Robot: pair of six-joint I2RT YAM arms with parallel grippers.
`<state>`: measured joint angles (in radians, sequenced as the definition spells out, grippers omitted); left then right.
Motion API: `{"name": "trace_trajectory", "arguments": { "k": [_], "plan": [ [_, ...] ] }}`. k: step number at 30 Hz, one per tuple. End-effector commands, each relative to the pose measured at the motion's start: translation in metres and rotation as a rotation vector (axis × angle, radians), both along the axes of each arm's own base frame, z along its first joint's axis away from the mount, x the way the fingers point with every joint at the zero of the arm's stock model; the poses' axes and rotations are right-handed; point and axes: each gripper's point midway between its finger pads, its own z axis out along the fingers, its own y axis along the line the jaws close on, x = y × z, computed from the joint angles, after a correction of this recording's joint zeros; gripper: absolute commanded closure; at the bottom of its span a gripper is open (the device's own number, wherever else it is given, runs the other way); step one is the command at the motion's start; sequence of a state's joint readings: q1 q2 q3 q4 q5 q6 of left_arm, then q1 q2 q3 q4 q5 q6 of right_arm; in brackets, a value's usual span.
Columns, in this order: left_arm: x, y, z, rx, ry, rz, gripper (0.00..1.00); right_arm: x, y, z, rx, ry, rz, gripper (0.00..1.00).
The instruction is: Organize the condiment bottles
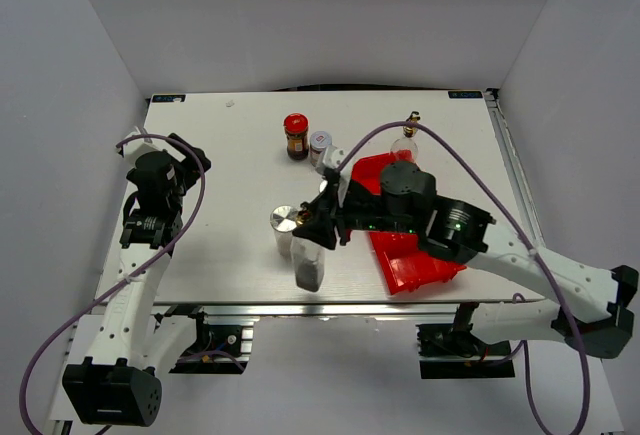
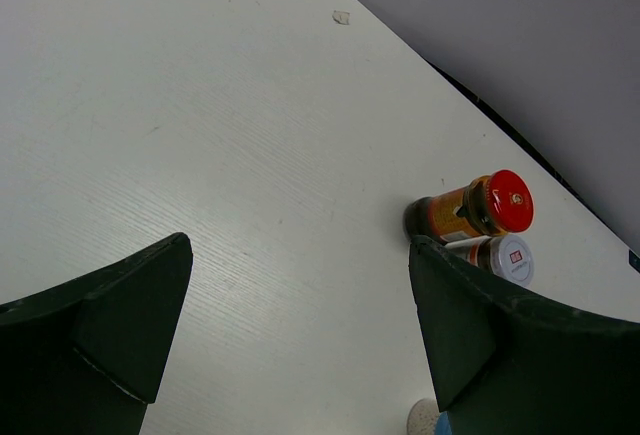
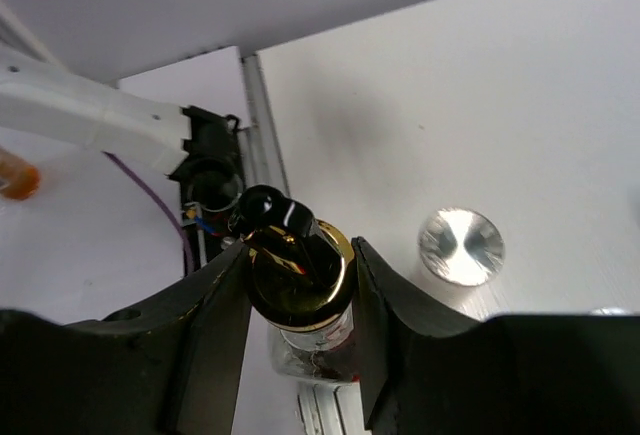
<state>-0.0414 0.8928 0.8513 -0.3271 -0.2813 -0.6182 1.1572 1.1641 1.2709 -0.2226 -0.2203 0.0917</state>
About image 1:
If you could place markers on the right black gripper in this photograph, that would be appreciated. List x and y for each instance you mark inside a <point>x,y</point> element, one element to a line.
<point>322,224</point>

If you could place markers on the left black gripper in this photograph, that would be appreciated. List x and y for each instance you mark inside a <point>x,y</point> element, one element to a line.
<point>191,167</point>

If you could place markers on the dark-sauce glass bottle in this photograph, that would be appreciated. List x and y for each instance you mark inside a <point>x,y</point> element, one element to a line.
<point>308,262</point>

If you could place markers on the clear glass bottle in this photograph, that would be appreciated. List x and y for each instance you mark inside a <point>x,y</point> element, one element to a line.
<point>405,147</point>

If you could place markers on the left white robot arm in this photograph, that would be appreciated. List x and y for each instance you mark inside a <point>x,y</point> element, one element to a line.
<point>118,382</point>

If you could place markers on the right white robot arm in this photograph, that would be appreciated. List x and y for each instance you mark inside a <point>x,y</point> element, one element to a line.
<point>585,307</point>

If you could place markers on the silver-lid white shaker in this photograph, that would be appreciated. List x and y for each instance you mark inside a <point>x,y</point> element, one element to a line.
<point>283,220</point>

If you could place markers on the black logo sticker left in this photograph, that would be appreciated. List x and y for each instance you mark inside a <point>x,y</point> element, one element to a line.
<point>168,98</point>

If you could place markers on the black logo sticker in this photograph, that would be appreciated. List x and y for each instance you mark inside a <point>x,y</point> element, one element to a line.
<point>168,98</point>
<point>465,94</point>

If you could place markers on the white-lid chili jar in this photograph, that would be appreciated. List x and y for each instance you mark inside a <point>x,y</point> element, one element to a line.
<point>318,142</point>

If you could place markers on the red plastic divided tray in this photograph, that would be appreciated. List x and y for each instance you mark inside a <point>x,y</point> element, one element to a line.
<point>404,266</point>

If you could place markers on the red-lid sauce jar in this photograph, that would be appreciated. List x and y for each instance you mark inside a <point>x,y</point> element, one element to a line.
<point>296,126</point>

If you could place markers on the black logo sticker right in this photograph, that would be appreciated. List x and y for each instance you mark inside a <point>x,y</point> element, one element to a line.
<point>465,94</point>

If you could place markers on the aluminium table frame rail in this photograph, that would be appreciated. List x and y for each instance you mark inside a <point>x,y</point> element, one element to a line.
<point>228,262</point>

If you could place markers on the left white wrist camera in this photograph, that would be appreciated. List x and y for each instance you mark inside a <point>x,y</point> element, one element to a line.
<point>133,150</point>

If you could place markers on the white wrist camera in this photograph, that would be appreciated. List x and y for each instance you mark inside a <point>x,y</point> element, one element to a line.
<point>133,150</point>
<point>331,159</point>

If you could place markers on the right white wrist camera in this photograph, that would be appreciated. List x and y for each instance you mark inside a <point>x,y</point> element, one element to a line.
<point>331,159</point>

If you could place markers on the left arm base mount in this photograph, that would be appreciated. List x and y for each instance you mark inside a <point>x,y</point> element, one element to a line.
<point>223,343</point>

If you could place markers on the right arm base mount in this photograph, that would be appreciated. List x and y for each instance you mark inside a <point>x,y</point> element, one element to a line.
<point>448,351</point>

